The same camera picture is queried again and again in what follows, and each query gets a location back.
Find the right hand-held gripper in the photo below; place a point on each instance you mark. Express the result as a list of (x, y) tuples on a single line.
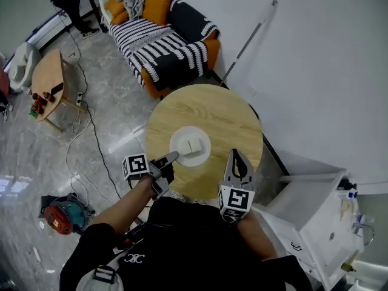
[(236, 200)]

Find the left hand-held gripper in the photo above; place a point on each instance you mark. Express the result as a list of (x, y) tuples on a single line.
[(136, 165)]

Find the white square food piece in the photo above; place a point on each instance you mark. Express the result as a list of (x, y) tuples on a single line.
[(184, 146), (196, 145)]

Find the white plate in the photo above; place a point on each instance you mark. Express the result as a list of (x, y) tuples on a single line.
[(194, 161)]

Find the person's left forearm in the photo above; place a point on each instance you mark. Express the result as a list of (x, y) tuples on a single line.
[(127, 203)]

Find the person's right forearm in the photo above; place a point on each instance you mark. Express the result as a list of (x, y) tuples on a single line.
[(257, 238)]

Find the round wooden table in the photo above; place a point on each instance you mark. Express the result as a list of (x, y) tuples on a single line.
[(212, 111)]

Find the white cabinet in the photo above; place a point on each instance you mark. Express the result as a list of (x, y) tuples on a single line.
[(312, 220)]

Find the person's black shirt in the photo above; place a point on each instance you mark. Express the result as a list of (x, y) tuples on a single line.
[(188, 247)]

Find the white power strip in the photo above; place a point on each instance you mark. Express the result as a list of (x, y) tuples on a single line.
[(80, 99)]

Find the black white striped blanket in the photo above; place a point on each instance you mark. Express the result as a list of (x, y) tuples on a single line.
[(157, 47)]

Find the orange sofa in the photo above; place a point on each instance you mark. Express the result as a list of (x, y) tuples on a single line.
[(212, 48)]

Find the red teal vacuum cleaner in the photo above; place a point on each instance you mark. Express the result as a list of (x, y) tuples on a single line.
[(65, 214)]

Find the black flat remote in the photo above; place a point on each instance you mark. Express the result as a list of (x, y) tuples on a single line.
[(57, 88)]

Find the chrome faucet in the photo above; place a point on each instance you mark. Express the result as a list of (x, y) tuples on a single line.
[(365, 229)]

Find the group of red cans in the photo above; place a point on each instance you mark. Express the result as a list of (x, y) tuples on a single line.
[(41, 100)]

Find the orange cushion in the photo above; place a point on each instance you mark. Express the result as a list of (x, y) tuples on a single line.
[(157, 8)]

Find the small wooden coffee table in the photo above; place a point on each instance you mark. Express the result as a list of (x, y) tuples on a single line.
[(47, 71)]

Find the black table leg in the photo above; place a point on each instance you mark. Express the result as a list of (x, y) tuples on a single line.
[(94, 6)]

